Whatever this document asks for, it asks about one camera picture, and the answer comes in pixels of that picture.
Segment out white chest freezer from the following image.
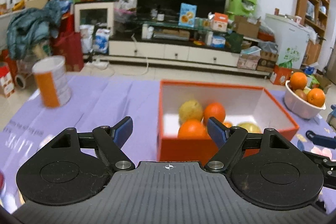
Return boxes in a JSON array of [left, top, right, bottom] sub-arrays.
[[264, 13, 310, 69]]

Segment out large orange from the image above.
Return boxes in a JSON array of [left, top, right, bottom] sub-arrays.
[[203, 103, 226, 123], [307, 88, 326, 107], [178, 119, 208, 139], [290, 72, 307, 90]]

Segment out orange gift box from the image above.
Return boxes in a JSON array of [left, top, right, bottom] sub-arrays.
[[270, 65, 292, 85]]

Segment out white cabinet with glass door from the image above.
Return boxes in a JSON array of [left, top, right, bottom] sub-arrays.
[[74, 1, 114, 33]]

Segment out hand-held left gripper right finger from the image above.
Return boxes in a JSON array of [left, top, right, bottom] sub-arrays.
[[204, 116, 300, 172]]

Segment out orange and white can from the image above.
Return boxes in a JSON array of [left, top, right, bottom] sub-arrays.
[[32, 55, 72, 108]]

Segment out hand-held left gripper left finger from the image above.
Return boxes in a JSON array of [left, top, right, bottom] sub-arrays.
[[39, 116, 135, 172]]

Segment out red and white box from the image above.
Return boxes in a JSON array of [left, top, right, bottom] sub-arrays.
[[0, 64, 16, 97]]

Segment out white bag with blue print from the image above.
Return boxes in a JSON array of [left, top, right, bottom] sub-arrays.
[[94, 28, 111, 54]]

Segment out purple floral tablecloth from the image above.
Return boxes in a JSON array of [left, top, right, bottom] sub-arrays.
[[0, 74, 336, 214]]

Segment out white and orange carton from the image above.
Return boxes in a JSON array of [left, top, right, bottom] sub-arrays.
[[210, 13, 229, 31]]

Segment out blue and white tissue box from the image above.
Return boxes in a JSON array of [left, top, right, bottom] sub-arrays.
[[211, 35, 226, 49]]

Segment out white plastic colander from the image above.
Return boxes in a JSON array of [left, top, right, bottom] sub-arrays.
[[285, 80, 326, 119]]

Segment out brown-green fruit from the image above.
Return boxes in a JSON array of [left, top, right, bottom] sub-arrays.
[[294, 89, 307, 101]]

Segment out dark green bag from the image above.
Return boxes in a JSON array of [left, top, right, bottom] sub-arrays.
[[226, 32, 244, 53]]

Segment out white plastic bag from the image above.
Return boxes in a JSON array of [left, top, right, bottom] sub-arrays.
[[80, 25, 95, 54]]

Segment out orange cardboard box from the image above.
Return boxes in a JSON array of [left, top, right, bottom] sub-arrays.
[[157, 79, 300, 162]]

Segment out stacked brown cartons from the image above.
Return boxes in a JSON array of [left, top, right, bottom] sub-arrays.
[[238, 51, 279, 72]]

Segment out white and black TV stand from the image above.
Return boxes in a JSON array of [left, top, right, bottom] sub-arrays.
[[108, 18, 273, 77]]

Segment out wooden bookshelf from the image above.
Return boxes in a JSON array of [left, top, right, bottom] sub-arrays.
[[295, 0, 331, 64]]

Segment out brown cardboard box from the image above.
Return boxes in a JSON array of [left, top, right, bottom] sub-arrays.
[[234, 15, 261, 39]]

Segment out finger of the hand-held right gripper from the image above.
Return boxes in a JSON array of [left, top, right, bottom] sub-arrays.
[[302, 151, 336, 190], [314, 135, 336, 149]]

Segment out blue snack box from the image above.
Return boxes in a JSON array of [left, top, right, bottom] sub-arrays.
[[178, 3, 198, 28]]

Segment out red bag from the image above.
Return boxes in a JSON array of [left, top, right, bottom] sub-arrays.
[[51, 15, 84, 72]]

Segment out teal puffer jacket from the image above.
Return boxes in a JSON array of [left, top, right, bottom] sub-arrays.
[[7, 0, 62, 59]]

